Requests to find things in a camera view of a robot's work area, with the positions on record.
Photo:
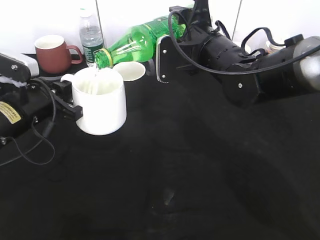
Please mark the white ceramic mug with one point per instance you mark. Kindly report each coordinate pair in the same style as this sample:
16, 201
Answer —
101, 94

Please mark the red ceramic mug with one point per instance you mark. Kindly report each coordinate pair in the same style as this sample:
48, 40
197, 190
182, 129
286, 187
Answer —
54, 56

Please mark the green plastic soda bottle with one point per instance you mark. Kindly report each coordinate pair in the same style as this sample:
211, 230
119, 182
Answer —
137, 45

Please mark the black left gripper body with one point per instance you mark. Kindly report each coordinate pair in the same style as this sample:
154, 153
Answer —
18, 106

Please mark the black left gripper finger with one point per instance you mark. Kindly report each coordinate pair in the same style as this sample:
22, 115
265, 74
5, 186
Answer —
68, 111

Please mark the small jar behind right arm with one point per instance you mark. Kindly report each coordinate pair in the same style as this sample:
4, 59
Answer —
271, 48

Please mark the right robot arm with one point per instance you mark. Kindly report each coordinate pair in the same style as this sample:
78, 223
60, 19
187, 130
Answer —
290, 72

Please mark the clear water bottle green label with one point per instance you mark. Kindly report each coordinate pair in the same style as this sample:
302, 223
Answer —
90, 33

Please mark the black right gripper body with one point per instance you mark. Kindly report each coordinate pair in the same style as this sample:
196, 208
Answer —
209, 48

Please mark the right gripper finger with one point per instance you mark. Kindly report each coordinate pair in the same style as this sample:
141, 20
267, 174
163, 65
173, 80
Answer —
183, 15
163, 52

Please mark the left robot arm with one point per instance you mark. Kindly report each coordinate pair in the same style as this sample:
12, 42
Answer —
18, 69

